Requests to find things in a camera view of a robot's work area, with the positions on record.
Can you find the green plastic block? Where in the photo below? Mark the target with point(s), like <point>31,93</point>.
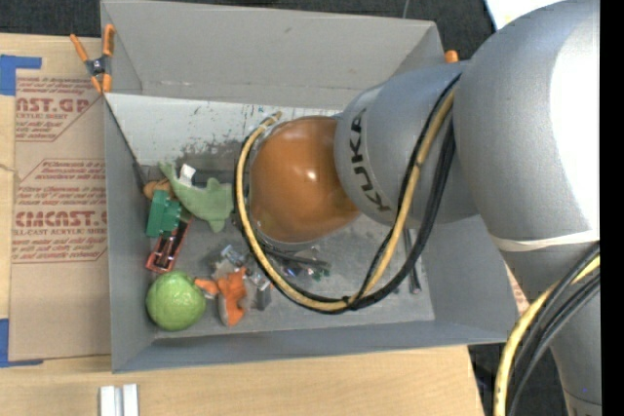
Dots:
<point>163,214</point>

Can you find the green plush dolphin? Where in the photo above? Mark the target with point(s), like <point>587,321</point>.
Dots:
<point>205,202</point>

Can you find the grey metal bin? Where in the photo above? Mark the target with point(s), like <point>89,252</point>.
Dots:
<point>273,58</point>

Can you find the brown cardboard board red print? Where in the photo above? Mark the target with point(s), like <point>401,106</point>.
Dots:
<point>58,297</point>

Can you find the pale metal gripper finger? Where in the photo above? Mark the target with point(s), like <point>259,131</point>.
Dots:
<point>230,254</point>
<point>261,288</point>

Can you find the orange and grey toy animal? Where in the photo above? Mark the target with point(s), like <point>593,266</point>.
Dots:
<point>233,292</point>

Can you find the green apple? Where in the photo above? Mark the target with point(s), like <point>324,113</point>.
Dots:
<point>174,302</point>

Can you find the small orange toy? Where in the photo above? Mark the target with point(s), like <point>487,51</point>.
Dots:
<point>155,189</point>

